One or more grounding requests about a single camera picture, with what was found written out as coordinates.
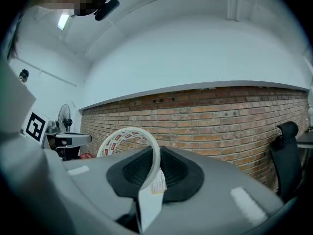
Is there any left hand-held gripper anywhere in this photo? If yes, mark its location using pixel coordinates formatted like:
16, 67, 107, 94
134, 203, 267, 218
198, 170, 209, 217
25, 110, 93, 162

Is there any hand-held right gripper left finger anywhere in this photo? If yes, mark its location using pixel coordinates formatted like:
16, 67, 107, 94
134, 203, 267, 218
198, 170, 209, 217
62, 146, 155, 223

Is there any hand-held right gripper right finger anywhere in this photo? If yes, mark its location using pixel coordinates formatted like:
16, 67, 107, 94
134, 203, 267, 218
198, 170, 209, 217
146, 145, 291, 235

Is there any white roll of tape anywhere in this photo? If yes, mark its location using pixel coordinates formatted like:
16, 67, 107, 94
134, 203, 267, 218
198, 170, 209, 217
96, 127, 168, 233

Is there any black standing fan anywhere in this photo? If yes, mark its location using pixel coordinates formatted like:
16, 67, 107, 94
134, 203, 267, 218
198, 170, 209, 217
57, 103, 73, 133

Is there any person's gray shirt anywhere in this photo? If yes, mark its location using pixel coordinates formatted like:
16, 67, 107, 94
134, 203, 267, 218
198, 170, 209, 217
0, 56, 133, 235

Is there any black office chair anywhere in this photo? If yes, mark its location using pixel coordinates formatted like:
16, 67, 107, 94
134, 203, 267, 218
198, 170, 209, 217
268, 121, 307, 203

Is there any dark desk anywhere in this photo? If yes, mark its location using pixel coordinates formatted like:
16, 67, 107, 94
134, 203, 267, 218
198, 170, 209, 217
296, 132, 313, 149

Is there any ceiling light panel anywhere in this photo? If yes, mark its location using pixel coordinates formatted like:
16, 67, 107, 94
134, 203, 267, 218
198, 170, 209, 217
57, 13, 70, 31

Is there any black head-worn camera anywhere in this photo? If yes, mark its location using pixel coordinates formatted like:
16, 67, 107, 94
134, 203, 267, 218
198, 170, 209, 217
94, 0, 121, 22

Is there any white wall pipe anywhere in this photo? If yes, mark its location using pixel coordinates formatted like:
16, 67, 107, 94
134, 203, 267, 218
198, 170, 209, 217
225, 0, 242, 22

